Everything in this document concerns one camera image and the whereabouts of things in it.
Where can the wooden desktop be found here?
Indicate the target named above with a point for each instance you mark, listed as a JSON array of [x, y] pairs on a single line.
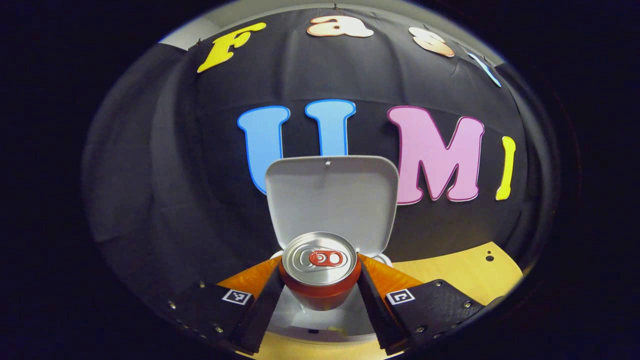
[[450, 275]]

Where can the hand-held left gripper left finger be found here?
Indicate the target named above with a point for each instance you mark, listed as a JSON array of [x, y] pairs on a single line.
[[262, 315]]

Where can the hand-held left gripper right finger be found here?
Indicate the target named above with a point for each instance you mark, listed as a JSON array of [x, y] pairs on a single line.
[[375, 315]]

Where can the black backdrop cloth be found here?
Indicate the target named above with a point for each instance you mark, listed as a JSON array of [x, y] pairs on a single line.
[[150, 175]]

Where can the white desktop garbage bin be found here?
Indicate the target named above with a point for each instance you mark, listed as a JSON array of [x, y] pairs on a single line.
[[330, 200]]

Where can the red pop can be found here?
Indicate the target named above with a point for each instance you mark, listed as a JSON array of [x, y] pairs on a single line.
[[320, 290]]

